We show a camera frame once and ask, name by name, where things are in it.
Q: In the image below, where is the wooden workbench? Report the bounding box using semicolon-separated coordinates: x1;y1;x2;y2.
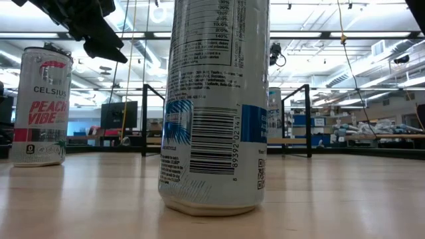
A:
331;132;425;149

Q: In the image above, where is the yellow and black hanging cable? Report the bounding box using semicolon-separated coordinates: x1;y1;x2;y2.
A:
335;0;379;140

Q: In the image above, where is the wooden shelf with black frame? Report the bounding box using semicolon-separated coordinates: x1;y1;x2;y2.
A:
141;83;313;159

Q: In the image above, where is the black hanging camera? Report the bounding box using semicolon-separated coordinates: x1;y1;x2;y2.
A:
269;42;287;67

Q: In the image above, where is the black computer monitor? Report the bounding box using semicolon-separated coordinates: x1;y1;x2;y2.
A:
100;101;138;130

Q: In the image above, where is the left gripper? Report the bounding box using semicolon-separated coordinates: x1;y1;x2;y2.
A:
11;0;129;64

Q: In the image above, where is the white Celsius Arctic Vibe can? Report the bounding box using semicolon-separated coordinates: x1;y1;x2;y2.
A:
157;0;270;217
268;86;283;139

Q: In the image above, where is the blue storage cabinet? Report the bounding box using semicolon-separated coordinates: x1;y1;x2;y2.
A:
292;114;331;147

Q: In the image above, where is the white ring lamp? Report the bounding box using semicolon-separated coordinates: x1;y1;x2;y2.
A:
149;3;168;24

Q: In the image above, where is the white Celsius Peach Vibe can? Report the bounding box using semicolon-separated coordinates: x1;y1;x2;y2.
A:
9;46;73;168

